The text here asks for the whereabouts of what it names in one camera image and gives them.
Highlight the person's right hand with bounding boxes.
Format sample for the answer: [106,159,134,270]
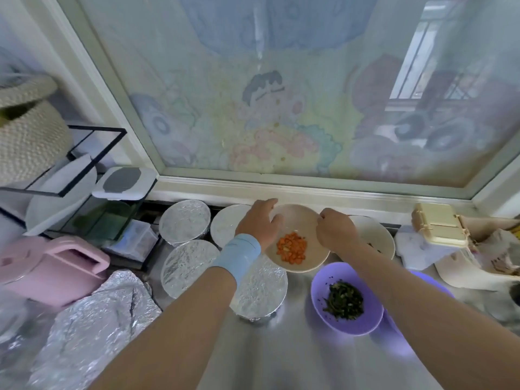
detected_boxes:
[316,207,360,257]

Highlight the person's left hand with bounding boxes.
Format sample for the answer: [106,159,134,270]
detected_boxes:
[235,199,284,250]

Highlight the foil-covered bowl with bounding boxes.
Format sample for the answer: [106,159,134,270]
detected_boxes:
[161,239,221,301]
[210,204,253,249]
[158,199,212,245]
[230,254,289,323]

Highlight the white bowl carrot pieces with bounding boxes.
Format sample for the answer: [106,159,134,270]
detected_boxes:
[262,204,332,274]

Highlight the beige bowl with greens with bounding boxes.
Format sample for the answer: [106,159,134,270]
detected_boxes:
[351,215,397,262]

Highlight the purple bowl chopped greens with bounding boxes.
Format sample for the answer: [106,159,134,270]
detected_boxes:
[310,262,385,336]

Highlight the purple bowl carrot pieces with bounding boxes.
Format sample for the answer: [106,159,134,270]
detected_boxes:
[385,270,456,334]

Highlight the stack of aluminium foil sheets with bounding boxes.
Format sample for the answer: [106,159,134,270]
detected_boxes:
[28,270,162,390]

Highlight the person's left forearm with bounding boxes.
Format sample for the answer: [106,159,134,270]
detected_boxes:
[89,266,237,390]

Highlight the person's right forearm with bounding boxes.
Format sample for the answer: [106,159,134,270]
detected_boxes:
[337,239,520,390]

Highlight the stainless steel countertop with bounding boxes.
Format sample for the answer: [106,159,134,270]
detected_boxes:
[0,203,520,390]

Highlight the light blue wristband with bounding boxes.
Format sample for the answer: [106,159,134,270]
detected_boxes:
[210,233,263,286]

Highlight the beige round object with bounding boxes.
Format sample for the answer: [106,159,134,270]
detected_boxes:
[411,202,471,249]

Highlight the clear plastic box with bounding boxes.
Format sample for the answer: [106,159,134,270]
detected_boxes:
[107,220,159,263]

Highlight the window with cartoon film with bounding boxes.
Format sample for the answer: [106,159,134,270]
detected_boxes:
[16,0,520,216]

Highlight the black metal rack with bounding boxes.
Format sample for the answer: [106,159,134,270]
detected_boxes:
[0,124,157,249]

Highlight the white plate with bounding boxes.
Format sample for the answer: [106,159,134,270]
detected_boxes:
[24,154,99,237]

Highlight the pink electric kettle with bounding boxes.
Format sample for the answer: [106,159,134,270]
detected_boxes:
[0,235,112,309]

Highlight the clear glass jar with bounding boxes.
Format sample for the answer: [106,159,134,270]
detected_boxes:
[0,292,29,346]

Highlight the woven rope basket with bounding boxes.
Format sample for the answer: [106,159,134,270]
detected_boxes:
[0,101,74,189]

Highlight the woven rope basket lid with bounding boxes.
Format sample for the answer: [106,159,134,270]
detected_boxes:
[0,74,58,109]

